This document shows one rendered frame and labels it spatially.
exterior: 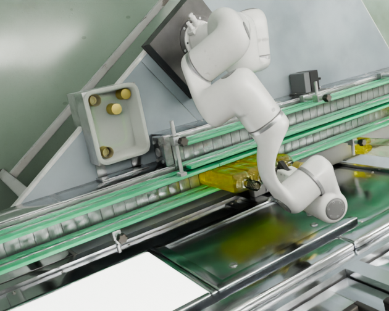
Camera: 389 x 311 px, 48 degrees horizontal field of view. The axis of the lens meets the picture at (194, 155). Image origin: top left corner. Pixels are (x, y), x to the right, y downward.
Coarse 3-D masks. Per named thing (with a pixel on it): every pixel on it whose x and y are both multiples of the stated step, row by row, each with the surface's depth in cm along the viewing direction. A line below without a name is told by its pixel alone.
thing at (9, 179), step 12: (168, 0) 204; (156, 12) 202; (144, 24) 199; (132, 36) 196; (120, 48) 194; (108, 60) 192; (96, 72) 192; (96, 84) 190; (60, 120) 183; (48, 132) 181; (36, 144) 179; (24, 156) 179; (12, 168) 178; (12, 180) 163
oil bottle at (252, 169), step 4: (228, 164) 138; (232, 164) 137; (236, 164) 136; (240, 164) 135; (244, 164) 135; (248, 164) 134; (252, 164) 133; (236, 168) 132; (240, 168) 131; (244, 168) 130; (248, 168) 129; (252, 168) 128; (256, 168) 128; (248, 172) 128; (252, 172) 127; (256, 172) 127; (252, 176) 127; (256, 176) 127; (256, 180) 127
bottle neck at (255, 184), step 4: (244, 180) 124; (248, 180) 123; (252, 180) 122; (244, 184) 123; (248, 184) 122; (252, 184) 120; (256, 184) 122; (260, 184) 121; (248, 188) 122; (252, 188) 121; (256, 188) 122
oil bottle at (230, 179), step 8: (216, 168) 135; (224, 168) 134; (232, 168) 132; (200, 176) 141; (208, 176) 136; (216, 176) 132; (224, 176) 128; (232, 176) 125; (240, 176) 124; (248, 176) 125; (208, 184) 137; (216, 184) 133; (224, 184) 129; (232, 184) 126; (240, 184) 124; (232, 192) 127; (240, 192) 125
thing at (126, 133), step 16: (112, 96) 135; (96, 112) 133; (128, 112) 138; (96, 128) 133; (112, 128) 136; (128, 128) 139; (144, 128) 134; (96, 144) 126; (112, 144) 136; (128, 144) 139; (144, 144) 136; (112, 160) 129
